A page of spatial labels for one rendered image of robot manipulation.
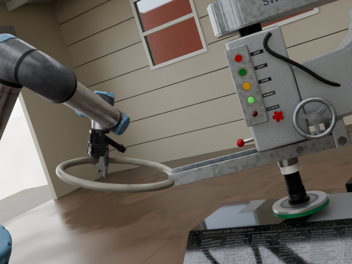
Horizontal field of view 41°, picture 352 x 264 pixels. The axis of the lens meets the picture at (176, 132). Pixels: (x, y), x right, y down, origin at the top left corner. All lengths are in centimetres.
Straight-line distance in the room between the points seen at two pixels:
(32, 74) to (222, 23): 71
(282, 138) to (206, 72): 720
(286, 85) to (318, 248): 59
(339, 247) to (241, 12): 88
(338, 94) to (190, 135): 767
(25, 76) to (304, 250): 112
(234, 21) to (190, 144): 774
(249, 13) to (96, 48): 869
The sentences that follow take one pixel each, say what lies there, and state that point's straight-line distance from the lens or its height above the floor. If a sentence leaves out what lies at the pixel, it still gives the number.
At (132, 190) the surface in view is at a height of 114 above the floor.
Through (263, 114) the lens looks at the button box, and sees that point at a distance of 170.
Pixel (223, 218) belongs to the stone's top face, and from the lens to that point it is 213.
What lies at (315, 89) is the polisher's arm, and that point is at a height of 129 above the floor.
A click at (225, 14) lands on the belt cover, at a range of 173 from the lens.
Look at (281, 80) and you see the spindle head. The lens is 171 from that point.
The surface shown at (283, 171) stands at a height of 102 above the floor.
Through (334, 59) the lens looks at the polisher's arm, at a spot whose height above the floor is 137.
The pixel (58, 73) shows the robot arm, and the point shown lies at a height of 159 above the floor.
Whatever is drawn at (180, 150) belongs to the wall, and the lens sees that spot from 954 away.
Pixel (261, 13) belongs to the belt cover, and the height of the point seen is 160.
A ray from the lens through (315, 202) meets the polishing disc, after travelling 183.
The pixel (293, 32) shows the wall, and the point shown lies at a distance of 820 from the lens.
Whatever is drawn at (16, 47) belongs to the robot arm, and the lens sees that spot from 145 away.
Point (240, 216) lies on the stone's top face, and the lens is 210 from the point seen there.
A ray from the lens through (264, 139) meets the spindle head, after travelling 173.
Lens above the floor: 145
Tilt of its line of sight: 5 degrees down
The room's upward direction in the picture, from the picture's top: 17 degrees counter-clockwise
